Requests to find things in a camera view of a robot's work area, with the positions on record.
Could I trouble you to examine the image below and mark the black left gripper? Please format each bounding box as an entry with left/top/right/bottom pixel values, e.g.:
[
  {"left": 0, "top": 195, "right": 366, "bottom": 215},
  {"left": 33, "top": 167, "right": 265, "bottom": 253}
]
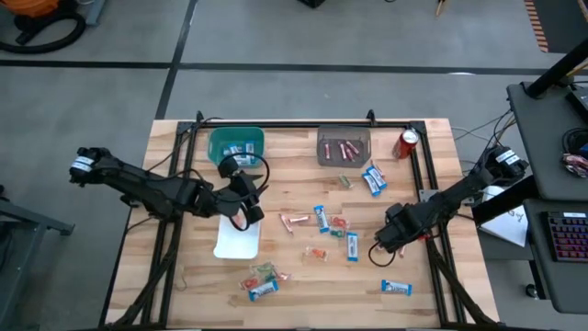
[{"left": 213, "top": 157, "right": 270, "bottom": 227}]

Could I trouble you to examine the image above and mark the candy wrapper pile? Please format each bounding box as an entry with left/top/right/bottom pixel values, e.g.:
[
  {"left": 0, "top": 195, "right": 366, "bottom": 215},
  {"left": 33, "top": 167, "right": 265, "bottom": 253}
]
[{"left": 560, "top": 153, "right": 588, "bottom": 179}]

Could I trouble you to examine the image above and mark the white plastic bin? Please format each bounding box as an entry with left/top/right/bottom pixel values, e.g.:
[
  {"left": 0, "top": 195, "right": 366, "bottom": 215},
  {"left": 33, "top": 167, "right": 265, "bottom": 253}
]
[{"left": 212, "top": 213, "right": 263, "bottom": 260}]

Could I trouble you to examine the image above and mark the green plastic bin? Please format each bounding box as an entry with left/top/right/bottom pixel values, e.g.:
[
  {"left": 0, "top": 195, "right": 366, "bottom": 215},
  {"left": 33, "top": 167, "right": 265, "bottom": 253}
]
[{"left": 207, "top": 126, "right": 266, "bottom": 169}]

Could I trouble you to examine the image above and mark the red soda can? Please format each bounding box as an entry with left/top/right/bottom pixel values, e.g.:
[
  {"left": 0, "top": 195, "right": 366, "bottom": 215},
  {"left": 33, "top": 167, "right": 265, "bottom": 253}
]
[{"left": 391, "top": 128, "right": 420, "bottom": 160}]

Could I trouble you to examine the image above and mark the grey translucent plastic bin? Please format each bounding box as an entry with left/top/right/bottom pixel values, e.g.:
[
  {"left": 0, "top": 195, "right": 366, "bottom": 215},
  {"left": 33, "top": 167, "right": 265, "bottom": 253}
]
[{"left": 316, "top": 124, "right": 372, "bottom": 168}]

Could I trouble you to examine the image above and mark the black desk beam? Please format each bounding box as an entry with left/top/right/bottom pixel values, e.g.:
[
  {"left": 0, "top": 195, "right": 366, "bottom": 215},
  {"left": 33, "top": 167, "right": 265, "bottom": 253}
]
[{"left": 471, "top": 176, "right": 539, "bottom": 226}]

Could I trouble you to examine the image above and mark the white paper sheet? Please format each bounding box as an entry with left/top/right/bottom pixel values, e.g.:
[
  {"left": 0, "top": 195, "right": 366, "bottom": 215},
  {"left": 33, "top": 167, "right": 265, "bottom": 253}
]
[{"left": 477, "top": 182, "right": 529, "bottom": 248}]

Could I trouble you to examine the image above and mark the dark grey desk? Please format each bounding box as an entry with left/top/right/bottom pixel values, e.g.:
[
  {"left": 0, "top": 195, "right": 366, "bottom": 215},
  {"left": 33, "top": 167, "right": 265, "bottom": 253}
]
[
  {"left": 506, "top": 81, "right": 588, "bottom": 202},
  {"left": 523, "top": 198, "right": 588, "bottom": 314}
]

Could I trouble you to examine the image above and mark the black backlit keyboard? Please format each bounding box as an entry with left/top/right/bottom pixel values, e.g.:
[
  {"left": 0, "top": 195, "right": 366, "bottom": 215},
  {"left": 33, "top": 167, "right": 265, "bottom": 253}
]
[{"left": 546, "top": 211, "right": 588, "bottom": 263}]

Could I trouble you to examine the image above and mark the black diagonal pole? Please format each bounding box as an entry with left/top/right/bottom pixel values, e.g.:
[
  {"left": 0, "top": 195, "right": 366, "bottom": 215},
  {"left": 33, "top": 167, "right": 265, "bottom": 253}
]
[{"left": 525, "top": 36, "right": 588, "bottom": 99}]

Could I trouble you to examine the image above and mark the black desk device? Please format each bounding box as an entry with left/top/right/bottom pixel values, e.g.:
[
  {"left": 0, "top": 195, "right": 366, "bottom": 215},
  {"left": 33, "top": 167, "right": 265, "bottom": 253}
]
[{"left": 564, "top": 86, "right": 588, "bottom": 123}]

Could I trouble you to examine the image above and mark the black floor mat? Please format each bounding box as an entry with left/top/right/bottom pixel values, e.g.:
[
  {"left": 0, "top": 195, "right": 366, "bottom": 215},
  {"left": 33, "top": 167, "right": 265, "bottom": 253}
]
[{"left": 532, "top": 0, "right": 588, "bottom": 54}]

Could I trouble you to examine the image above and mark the orange vacuum cleaner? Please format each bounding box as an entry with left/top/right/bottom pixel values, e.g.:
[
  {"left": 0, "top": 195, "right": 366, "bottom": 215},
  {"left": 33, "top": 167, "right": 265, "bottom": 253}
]
[{"left": 11, "top": 0, "right": 63, "bottom": 45}]

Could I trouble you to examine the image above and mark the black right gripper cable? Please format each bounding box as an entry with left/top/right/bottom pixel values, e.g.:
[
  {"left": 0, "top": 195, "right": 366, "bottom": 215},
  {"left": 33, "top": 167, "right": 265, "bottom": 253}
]
[{"left": 367, "top": 238, "right": 399, "bottom": 268}]

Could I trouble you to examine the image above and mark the black aluminium rig frame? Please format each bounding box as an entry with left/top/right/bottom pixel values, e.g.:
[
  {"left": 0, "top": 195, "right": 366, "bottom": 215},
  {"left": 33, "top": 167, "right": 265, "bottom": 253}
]
[{"left": 98, "top": 109, "right": 500, "bottom": 331}]

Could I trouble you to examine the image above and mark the black floor cable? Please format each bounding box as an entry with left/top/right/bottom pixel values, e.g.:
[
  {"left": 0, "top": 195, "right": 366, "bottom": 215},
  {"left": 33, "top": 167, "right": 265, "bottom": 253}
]
[{"left": 452, "top": 108, "right": 529, "bottom": 185}]

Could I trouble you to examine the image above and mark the black coiled cable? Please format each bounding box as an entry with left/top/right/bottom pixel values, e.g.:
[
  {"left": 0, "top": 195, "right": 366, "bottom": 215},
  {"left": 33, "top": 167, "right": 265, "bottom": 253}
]
[{"left": 560, "top": 127, "right": 588, "bottom": 155}]

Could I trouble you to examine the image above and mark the grey metal cart frame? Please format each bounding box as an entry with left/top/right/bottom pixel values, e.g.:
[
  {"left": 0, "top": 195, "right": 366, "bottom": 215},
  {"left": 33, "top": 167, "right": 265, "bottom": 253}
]
[{"left": 0, "top": 183, "right": 75, "bottom": 330}]

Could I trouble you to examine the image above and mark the black vacuum hose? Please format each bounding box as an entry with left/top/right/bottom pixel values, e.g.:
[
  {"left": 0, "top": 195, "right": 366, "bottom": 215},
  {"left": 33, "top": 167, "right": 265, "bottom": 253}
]
[{"left": 0, "top": 9, "right": 87, "bottom": 55}]

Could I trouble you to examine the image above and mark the grey post base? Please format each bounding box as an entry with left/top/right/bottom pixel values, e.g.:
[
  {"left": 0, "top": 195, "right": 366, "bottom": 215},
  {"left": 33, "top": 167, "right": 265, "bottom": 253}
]
[{"left": 85, "top": 0, "right": 107, "bottom": 27}]

